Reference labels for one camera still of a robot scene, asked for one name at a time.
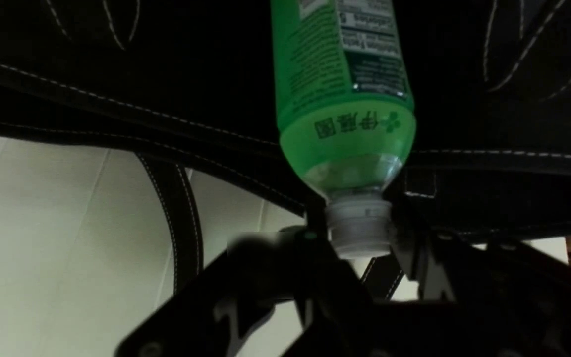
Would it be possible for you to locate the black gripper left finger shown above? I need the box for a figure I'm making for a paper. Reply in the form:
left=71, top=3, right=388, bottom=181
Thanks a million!
left=112, top=227, right=340, bottom=357

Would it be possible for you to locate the black shoulder bag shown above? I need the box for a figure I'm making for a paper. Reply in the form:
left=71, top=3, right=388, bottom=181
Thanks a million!
left=0, top=0, right=571, bottom=294

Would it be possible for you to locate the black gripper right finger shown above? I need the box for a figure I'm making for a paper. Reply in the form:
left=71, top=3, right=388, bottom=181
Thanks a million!
left=362, top=227, right=571, bottom=357

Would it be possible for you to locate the green plastic bottle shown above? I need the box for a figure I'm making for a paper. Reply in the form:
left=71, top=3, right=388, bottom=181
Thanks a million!
left=269, top=0, right=418, bottom=261

